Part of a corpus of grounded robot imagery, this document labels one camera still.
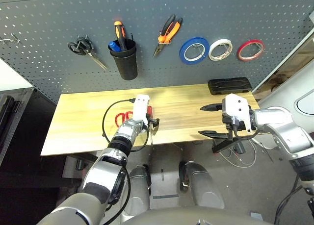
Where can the black table leg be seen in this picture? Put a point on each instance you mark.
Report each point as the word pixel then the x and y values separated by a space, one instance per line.
pixel 225 146
pixel 83 158

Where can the black plastic tool case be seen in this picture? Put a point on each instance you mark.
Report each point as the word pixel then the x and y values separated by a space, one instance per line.
pixel 229 86

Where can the white tape roll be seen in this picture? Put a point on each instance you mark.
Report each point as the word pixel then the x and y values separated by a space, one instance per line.
pixel 212 51

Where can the red tape roll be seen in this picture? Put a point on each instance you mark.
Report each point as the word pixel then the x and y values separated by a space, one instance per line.
pixel 250 42

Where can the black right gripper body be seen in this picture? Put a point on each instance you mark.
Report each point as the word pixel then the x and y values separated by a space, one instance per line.
pixel 231 128

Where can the orange black needle-nose pliers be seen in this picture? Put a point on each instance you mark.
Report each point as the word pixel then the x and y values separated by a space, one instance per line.
pixel 169 30

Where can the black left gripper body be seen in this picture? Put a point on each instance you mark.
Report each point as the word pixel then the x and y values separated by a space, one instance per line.
pixel 150 120

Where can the white pegboard side frame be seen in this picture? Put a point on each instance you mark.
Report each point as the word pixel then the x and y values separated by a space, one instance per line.
pixel 287 59

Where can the silver U-shaped peg hook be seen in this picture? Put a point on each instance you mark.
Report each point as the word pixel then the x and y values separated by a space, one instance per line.
pixel 9 40

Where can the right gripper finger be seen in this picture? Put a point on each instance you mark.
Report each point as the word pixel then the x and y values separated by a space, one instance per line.
pixel 216 134
pixel 213 107

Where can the grey robot torso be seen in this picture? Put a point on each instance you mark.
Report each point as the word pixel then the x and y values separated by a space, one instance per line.
pixel 196 217

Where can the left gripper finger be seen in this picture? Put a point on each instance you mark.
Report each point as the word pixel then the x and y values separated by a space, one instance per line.
pixel 157 123

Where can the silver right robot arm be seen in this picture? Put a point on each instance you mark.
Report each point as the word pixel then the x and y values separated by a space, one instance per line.
pixel 282 127

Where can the silver robot leg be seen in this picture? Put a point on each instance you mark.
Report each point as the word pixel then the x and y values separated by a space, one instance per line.
pixel 201 185
pixel 135 193

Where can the dark grey metal pegboard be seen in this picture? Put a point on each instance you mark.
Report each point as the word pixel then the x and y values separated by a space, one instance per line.
pixel 220 9

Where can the silver left robot leg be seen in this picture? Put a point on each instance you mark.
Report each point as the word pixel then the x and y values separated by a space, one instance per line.
pixel 135 193

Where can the silver right robot leg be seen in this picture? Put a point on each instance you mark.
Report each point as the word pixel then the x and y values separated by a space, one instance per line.
pixel 201 185

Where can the blue marker pen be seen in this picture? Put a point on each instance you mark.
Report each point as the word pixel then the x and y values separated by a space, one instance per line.
pixel 113 45

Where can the black plastic cup holder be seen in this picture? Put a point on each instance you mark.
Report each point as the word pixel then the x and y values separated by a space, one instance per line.
pixel 126 65

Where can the blue tape roll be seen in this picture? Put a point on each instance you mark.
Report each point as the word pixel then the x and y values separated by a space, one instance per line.
pixel 182 53

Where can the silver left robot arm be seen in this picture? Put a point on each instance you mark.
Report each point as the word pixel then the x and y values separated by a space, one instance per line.
pixel 127 132

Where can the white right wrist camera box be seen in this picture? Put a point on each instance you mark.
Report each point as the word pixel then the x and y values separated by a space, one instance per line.
pixel 236 107

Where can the black equipment case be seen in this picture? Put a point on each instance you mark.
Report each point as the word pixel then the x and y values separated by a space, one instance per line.
pixel 14 112

